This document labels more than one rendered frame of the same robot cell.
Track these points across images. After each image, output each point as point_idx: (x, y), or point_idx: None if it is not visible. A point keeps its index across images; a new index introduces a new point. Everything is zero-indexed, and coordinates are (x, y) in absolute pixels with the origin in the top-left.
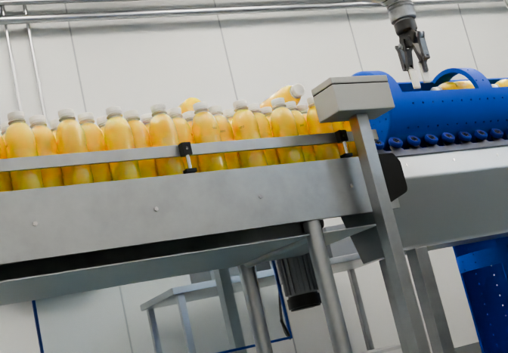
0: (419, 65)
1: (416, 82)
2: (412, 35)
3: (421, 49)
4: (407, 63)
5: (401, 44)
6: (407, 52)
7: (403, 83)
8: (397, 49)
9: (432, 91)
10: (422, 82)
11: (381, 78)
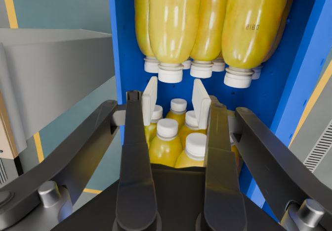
0: (146, 93)
1: (194, 95)
2: (79, 221)
3: (95, 118)
4: (216, 116)
5: (266, 217)
6: (207, 147)
7: (272, 121)
8: (329, 199)
9: (112, 36)
10: (252, 186)
11: None
